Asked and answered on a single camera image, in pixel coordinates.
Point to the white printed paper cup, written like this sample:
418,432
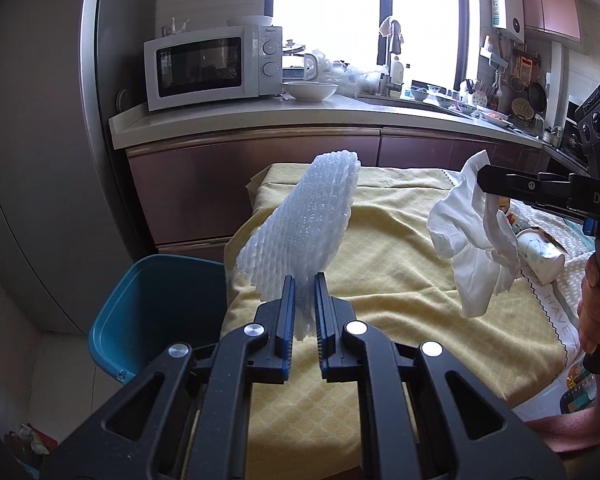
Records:
540,255

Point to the orange cutting board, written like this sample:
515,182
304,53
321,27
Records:
526,67

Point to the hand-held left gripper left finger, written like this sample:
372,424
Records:
284,332

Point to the white foam fruit net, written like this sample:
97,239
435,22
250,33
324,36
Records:
305,220

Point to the pink wall cabinet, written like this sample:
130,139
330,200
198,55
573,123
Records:
550,7

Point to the round perforated strainer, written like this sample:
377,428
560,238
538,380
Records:
522,108

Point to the white microwave oven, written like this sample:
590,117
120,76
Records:
205,67

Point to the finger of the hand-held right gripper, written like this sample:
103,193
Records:
520,185

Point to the colourful plastic bags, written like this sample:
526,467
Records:
30,447

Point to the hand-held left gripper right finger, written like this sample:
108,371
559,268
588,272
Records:
324,332

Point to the wide white bowl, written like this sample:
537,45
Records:
310,91

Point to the black frying pan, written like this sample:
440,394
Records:
538,97

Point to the white tissue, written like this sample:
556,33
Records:
467,240

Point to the kitchen window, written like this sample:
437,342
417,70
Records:
340,15

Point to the white bowl on microwave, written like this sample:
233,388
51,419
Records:
249,21

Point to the white electric kettle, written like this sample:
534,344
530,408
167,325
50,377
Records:
312,66

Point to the blue plastic bin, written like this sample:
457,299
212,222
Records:
155,305

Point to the person's right hand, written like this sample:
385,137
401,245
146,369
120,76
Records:
589,310

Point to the grey refrigerator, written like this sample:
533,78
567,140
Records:
45,160

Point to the white water heater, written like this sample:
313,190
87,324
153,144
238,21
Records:
505,5

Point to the kitchen counter with pink cabinets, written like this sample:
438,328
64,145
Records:
290,155

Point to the white soap bottle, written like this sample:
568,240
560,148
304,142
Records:
398,72

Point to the yellow quilted cloth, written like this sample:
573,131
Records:
390,285

